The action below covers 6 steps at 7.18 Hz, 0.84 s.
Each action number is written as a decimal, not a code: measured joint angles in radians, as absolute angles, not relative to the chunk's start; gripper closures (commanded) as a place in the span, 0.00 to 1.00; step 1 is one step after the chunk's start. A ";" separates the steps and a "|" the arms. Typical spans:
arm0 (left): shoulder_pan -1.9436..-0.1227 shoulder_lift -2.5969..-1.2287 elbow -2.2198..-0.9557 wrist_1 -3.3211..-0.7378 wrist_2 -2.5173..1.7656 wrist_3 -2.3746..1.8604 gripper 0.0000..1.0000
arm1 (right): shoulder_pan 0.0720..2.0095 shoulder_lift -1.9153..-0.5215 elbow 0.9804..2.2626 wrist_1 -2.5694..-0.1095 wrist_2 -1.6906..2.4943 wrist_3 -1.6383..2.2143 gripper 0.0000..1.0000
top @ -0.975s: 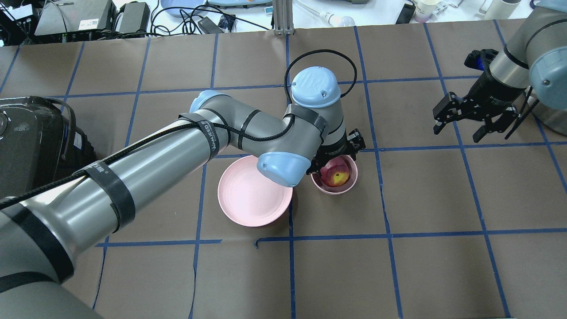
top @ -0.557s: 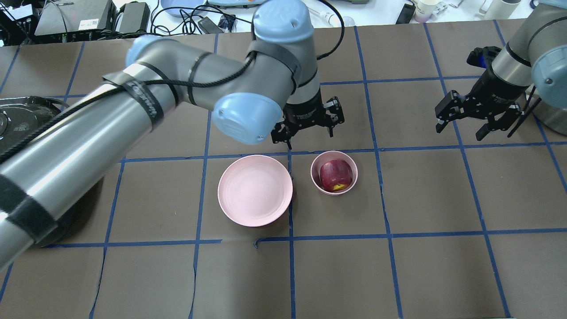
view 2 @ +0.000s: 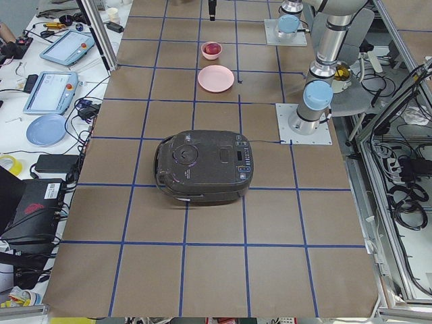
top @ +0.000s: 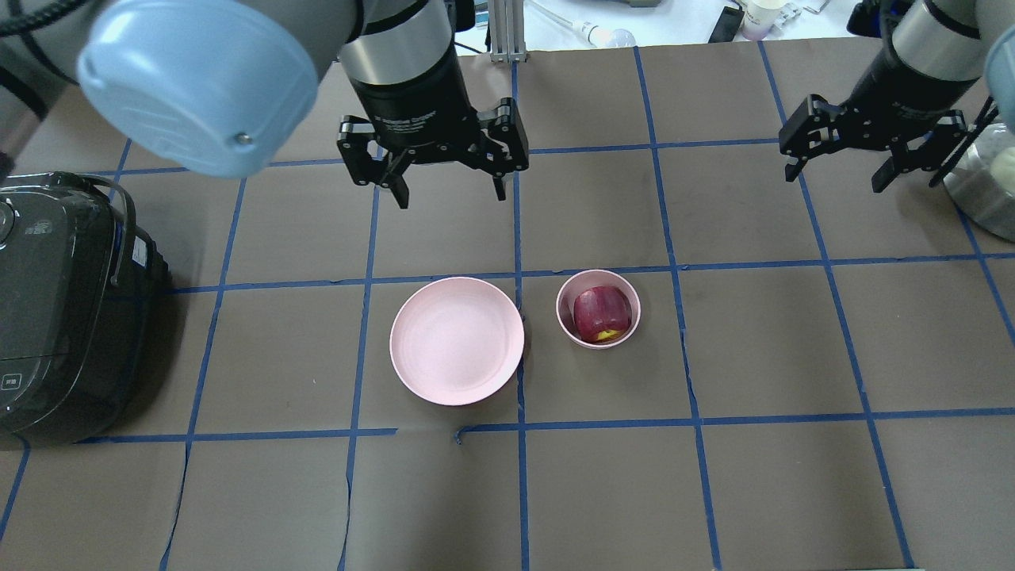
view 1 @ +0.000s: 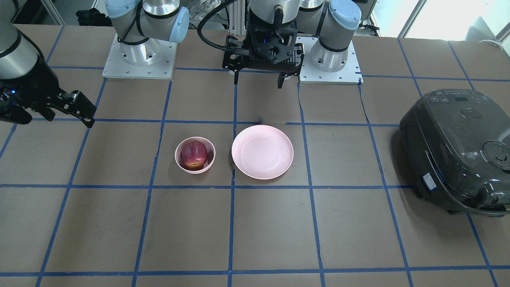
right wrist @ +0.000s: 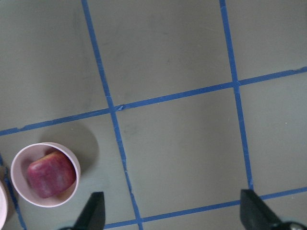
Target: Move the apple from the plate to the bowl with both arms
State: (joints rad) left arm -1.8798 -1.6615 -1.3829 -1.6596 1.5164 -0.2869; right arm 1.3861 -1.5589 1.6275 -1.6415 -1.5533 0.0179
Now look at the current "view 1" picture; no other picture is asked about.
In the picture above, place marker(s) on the aluminium frame post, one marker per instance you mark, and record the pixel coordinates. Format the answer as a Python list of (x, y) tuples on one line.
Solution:
[(237, 17)]

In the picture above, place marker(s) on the large pink plate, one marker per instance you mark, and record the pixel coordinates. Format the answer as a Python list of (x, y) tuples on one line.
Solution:
[(262, 152)]

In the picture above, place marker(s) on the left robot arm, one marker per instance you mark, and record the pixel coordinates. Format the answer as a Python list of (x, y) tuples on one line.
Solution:
[(333, 22)]

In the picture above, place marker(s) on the dark rice cooker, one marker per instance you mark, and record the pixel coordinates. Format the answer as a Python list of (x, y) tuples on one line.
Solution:
[(458, 144)]

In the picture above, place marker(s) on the red apple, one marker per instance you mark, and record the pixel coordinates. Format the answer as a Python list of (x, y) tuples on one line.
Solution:
[(194, 155)]

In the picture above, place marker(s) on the small pink bowl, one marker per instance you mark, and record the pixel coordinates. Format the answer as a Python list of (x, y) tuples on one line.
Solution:
[(211, 154)]

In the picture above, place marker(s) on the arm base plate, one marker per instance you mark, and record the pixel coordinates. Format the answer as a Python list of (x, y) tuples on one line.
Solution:
[(153, 59), (322, 66)]

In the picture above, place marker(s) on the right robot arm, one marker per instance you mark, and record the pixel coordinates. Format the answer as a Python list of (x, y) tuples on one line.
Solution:
[(135, 21)]

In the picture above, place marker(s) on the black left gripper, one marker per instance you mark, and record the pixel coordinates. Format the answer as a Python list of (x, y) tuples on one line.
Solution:
[(233, 56)]

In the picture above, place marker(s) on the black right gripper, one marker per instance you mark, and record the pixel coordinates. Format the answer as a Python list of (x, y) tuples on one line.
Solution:
[(28, 84)]

